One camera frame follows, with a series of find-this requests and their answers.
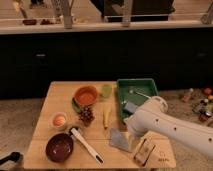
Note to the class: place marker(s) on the green plastic tray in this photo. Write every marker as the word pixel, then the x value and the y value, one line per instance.
pixel 146 86

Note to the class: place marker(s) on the dark grape bunch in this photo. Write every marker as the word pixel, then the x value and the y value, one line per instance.
pixel 86 115

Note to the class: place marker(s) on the wooden table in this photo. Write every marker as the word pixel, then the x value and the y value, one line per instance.
pixel 58 99

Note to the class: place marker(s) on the red bottle on floor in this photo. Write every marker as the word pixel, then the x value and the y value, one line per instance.
pixel 204 116

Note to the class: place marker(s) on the yellow banana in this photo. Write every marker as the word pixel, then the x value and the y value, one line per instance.
pixel 106 115

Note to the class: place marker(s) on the light green cup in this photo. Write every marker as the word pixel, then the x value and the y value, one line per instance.
pixel 106 91

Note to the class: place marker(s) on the dark red dish on counter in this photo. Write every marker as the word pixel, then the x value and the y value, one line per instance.
pixel 30 22

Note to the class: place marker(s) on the red orange bowl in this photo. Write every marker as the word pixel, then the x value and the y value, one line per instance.
pixel 86 95

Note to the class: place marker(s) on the metal spoon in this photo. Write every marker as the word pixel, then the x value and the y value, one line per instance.
pixel 138 93

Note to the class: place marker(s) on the grey sponge block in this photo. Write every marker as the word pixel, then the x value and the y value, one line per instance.
pixel 130 107

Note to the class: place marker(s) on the green plate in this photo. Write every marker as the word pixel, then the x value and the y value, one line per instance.
pixel 75 106

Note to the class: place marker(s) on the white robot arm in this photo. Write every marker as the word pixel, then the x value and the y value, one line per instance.
pixel 152 116

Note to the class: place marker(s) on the black object on floor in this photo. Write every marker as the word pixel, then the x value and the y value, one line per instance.
pixel 14 156

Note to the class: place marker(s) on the brown wooden framed box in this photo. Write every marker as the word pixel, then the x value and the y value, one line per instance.
pixel 143 152

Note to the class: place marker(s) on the grey blue towel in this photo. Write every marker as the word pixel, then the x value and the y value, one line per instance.
pixel 119 140

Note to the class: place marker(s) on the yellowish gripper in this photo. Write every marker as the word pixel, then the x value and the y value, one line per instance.
pixel 133 140

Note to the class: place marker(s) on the dark maroon bowl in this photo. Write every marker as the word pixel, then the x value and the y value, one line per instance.
pixel 59 148

